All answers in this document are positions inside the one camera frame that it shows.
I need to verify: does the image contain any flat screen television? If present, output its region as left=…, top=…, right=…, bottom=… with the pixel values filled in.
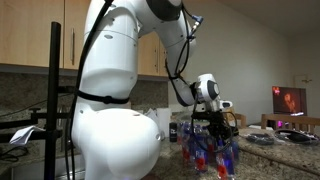
left=272, top=85, right=308, bottom=117

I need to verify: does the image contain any black camera on stand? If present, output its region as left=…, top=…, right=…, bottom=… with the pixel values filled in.
left=58, top=85, right=79, bottom=95

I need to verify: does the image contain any black drink can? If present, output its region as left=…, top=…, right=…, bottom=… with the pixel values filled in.
left=168, top=121, right=178, bottom=143

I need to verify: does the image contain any thin black counter cable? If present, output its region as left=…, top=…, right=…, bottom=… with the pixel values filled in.
left=0, top=145, right=30, bottom=163

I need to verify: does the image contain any black camera stand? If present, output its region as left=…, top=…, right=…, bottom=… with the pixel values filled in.
left=0, top=21, right=81, bottom=180

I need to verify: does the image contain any crumpled white plastic bag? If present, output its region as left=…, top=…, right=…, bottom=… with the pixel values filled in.
left=143, top=108, right=166, bottom=142

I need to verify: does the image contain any metal cabinet handle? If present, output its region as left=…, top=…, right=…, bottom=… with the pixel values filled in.
left=69, top=28, right=76, bottom=66

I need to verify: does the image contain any wooden slatted chair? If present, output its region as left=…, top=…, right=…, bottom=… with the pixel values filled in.
left=261, top=113, right=320, bottom=135
left=229, top=112, right=248, bottom=129

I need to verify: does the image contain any folded white paper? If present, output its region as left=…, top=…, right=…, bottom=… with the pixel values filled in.
left=9, top=124, right=46, bottom=146

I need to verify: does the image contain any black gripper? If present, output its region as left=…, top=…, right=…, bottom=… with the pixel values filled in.
left=205, top=114, right=235, bottom=147

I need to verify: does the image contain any white paper towel roll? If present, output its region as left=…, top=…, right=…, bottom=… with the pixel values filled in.
left=156, top=107, right=173, bottom=139

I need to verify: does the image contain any black velcro strap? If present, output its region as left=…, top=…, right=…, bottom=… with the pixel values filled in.
left=75, top=89, right=132, bottom=105

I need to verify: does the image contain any black cord bundle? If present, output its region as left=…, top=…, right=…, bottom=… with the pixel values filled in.
left=248, top=133, right=275, bottom=146

